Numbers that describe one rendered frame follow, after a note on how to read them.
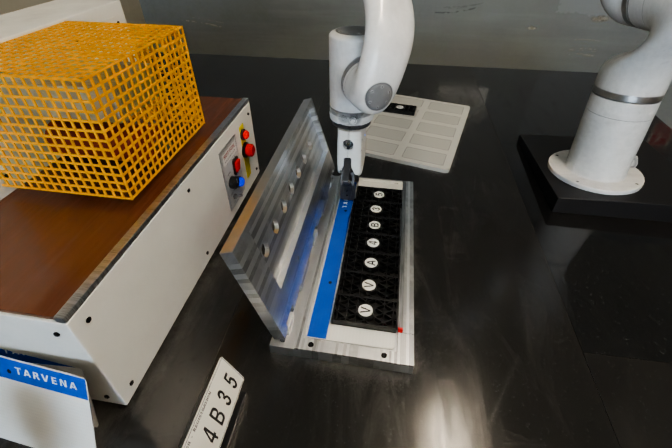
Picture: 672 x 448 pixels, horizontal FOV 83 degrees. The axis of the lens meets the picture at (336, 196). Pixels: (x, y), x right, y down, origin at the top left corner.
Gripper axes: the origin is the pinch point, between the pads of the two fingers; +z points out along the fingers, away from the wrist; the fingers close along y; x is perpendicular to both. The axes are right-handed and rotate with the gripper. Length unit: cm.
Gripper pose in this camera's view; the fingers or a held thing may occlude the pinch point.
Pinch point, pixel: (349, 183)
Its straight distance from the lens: 82.5
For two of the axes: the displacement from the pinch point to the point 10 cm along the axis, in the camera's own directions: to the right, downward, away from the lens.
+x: -9.9, -1.0, 1.2
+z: 0.0, 7.9, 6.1
